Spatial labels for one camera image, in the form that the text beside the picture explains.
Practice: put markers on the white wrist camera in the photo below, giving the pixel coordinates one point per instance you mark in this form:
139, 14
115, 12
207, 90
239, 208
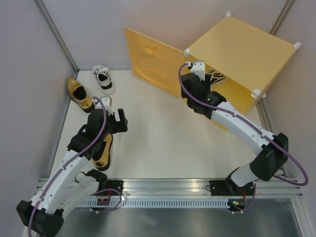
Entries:
103, 101
198, 68

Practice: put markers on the yellow cabinet door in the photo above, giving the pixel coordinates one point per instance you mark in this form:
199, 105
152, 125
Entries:
154, 62

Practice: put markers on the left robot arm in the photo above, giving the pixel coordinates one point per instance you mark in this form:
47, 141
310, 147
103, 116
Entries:
47, 210

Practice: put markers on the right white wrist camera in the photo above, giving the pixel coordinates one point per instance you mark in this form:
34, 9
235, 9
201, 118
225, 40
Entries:
198, 68

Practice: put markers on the yellow plastic shoe cabinet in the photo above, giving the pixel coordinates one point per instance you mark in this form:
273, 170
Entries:
249, 58

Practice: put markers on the gold loafer shoe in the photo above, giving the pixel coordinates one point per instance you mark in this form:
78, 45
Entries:
79, 95
102, 158

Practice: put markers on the far gold loafer shoe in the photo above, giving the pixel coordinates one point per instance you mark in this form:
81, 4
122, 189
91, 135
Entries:
79, 95

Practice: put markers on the left aluminium corner post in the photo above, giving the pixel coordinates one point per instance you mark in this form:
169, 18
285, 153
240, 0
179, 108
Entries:
55, 32

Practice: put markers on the near gold loafer shoe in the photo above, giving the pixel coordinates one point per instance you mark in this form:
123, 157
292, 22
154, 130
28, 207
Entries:
102, 158

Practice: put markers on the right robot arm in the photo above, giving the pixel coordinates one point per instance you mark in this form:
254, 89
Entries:
268, 148

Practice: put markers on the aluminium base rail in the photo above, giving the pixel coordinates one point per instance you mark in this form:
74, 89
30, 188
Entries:
195, 188

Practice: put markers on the white black sneaker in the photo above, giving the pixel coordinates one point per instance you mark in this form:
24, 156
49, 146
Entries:
102, 75
216, 76

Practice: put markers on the right aluminium corner post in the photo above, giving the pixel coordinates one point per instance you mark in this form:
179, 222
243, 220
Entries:
282, 16

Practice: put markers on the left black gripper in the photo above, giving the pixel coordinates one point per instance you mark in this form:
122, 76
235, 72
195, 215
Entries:
119, 126

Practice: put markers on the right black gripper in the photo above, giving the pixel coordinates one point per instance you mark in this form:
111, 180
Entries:
206, 83

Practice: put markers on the white slotted cable duct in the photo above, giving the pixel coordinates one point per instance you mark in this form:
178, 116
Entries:
157, 203

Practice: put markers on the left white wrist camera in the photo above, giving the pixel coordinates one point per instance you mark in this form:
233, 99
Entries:
103, 101

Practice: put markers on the aluminium corner post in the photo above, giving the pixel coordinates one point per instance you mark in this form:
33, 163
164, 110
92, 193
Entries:
282, 16
55, 32

